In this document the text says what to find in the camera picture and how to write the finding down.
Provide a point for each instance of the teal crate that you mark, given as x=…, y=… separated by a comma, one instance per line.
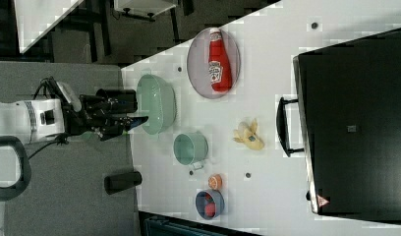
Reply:
x=155, y=226

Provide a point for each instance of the grey round plate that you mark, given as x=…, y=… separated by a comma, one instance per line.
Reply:
x=197, y=63

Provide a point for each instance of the green colander bowl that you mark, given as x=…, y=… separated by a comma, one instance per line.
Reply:
x=157, y=101

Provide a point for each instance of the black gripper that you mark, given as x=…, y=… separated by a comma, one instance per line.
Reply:
x=92, y=113

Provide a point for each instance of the black oven appliance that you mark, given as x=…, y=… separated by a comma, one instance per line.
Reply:
x=349, y=100

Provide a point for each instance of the black cylinder cup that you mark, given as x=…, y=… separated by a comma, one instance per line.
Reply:
x=112, y=93

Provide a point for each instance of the white cart with casters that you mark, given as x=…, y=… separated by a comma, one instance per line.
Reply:
x=145, y=10

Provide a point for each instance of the green mug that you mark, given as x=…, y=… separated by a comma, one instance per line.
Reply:
x=191, y=149

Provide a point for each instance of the red ketchup bottle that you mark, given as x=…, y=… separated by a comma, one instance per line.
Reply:
x=219, y=68

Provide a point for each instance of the black cylinder post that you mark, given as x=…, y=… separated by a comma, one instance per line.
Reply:
x=120, y=182

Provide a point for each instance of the orange slice toy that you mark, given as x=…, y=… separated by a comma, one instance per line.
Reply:
x=215, y=182

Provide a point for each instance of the white side table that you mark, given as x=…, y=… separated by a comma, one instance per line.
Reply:
x=35, y=18

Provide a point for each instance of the plush peeled banana toy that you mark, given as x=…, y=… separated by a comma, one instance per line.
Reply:
x=247, y=134

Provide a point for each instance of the blue bowl with red fruit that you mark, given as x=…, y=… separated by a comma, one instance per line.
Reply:
x=209, y=204

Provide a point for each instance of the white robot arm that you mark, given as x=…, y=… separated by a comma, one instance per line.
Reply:
x=59, y=115

